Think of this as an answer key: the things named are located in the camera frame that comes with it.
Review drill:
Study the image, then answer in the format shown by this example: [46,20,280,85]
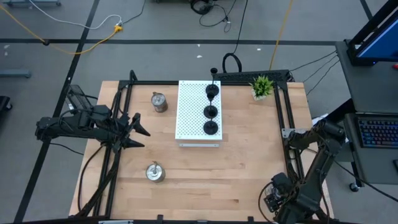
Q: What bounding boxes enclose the backlit black keyboard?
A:
[357,119,398,149]

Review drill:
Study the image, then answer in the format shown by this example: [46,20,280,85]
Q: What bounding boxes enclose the white floor cable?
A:
[28,0,124,30]

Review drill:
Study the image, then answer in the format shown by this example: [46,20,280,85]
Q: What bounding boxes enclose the silver cylindrical candle holder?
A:
[150,91,169,113]
[145,161,167,184]

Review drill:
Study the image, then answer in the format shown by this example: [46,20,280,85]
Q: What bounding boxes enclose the thin black cable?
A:
[290,50,338,72]
[302,55,339,83]
[305,59,340,95]

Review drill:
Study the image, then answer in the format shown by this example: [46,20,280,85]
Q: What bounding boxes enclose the black mesh controller box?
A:
[66,84,94,110]

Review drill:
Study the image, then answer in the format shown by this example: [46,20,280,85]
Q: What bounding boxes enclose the black hanging cable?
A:
[221,0,249,74]

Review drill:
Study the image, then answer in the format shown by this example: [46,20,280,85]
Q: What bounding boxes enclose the black coiled floor cable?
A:
[190,0,233,34]

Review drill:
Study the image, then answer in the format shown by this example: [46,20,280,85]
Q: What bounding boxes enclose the yellow power cable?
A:
[269,0,295,71]

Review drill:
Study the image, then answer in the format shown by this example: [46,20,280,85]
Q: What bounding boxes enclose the black perforated metal panel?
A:
[214,69,292,83]

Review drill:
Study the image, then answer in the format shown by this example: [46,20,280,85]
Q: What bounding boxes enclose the green plant in white pot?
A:
[248,75,276,102]

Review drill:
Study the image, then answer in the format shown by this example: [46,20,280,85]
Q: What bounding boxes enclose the black candlestick holder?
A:
[205,67,220,98]
[203,106,219,136]
[203,91,219,119]

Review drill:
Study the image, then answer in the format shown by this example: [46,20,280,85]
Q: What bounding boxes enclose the black table cable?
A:
[76,143,106,212]

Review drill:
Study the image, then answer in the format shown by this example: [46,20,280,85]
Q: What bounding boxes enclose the white perforated metal shelf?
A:
[174,80,223,148]

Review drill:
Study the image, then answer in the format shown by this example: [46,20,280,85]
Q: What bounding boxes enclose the black aluminium table frame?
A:
[68,68,336,224]

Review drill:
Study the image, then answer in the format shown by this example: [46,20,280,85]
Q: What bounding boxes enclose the yellow floor extension cable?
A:
[0,4,124,55]

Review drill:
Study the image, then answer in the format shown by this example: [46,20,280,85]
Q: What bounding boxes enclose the computer monitor blue screen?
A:
[346,0,398,67]

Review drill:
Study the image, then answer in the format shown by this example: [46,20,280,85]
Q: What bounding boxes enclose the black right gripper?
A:
[263,172,295,214]

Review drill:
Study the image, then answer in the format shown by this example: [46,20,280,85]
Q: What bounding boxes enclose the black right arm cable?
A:
[257,181,276,224]

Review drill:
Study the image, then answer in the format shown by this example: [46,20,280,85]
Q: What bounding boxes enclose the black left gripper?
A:
[102,113,152,152]

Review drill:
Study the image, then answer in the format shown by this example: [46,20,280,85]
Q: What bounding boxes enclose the grey floor bar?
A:
[2,0,62,7]
[0,69,32,78]

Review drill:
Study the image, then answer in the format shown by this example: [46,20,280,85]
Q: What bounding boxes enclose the grey computer desk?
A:
[335,40,398,185]

